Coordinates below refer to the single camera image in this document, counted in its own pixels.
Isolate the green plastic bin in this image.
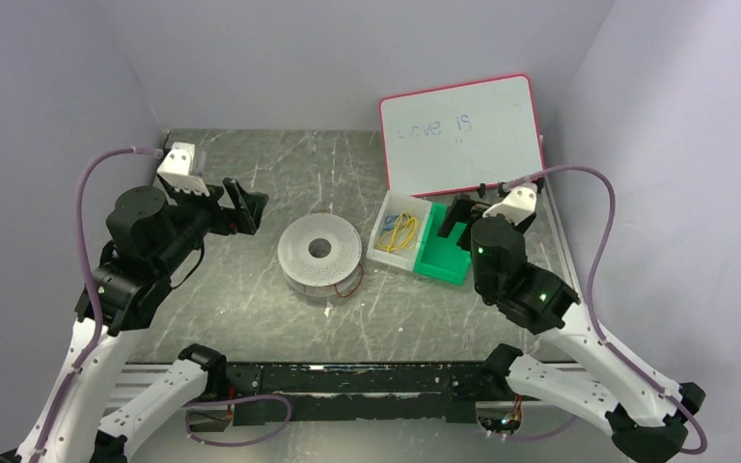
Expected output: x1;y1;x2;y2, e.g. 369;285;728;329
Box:
413;203;471;286

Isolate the colourful wire bundle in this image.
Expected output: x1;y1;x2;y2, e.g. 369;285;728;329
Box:
375;212;422;254

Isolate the white plastic bin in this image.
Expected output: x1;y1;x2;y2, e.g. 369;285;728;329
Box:
366;191;432;272

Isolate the white filament spool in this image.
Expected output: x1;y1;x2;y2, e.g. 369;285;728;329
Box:
277;212;364;298

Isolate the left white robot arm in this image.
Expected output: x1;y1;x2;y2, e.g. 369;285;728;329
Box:
0;178;269;462

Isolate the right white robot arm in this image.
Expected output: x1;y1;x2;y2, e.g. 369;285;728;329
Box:
438;187;707;462

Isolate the red framed whiteboard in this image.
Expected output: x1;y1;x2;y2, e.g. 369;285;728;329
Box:
378;74;545;197

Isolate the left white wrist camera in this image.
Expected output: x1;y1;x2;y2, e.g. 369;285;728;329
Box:
155;142;211;197

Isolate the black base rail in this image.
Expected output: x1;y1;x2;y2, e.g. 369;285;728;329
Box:
184;361;544;436

